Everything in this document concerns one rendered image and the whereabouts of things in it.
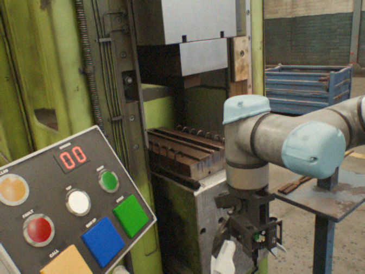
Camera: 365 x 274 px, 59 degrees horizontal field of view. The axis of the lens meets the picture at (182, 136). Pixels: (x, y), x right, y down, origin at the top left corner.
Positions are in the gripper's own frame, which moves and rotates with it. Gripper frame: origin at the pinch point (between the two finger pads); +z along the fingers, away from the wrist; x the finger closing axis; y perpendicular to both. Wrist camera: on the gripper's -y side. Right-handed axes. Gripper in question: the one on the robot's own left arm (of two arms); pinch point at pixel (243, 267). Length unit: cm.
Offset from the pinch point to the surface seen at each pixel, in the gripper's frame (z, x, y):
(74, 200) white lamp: -16.4, -28.2, -17.3
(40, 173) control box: -23.1, -33.0, -18.9
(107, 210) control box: -11.1, -21.9, -19.1
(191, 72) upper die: -34, 14, -44
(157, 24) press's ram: -49, 5, -45
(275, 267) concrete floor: 93, 79, -81
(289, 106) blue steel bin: 73, 304, -311
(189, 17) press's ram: -50, 15, -44
